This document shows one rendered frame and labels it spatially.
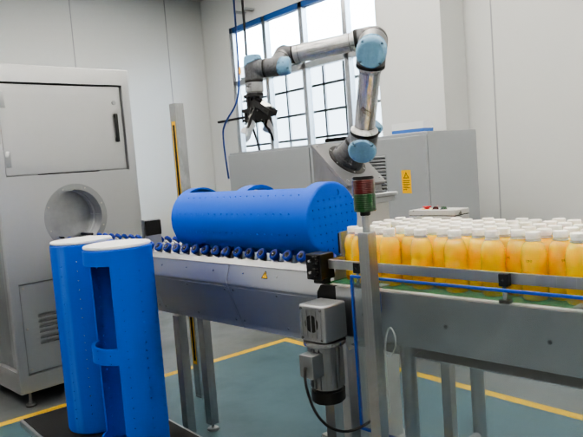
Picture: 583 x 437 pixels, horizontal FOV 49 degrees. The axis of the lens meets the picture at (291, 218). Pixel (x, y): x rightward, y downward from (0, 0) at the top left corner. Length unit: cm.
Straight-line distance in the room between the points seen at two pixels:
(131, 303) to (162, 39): 563
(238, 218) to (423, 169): 168
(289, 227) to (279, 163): 263
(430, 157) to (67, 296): 223
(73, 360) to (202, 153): 523
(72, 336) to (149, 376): 49
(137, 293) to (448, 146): 226
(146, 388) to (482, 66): 362
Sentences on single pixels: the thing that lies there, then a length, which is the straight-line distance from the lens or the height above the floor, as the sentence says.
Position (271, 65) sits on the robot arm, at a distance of 261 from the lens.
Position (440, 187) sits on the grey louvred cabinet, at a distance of 403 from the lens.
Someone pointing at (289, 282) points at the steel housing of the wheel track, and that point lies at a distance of 241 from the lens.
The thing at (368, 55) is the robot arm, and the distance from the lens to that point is 251.
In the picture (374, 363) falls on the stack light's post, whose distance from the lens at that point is 188.
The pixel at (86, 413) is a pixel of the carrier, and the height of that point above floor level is 25.
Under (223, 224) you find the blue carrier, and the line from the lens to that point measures 264.
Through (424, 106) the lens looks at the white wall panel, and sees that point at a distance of 518.
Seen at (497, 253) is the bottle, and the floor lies 102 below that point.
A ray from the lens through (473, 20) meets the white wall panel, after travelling 534.
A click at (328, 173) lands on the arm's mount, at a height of 125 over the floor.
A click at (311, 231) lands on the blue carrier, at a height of 106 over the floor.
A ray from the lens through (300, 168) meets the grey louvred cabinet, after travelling 477.
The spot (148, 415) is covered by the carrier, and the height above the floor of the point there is 33.
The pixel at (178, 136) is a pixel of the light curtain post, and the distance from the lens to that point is 364.
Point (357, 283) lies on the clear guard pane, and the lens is 199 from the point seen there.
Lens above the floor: 131
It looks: 5 degrees down
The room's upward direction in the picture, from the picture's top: 4 degrees counter-clockwise
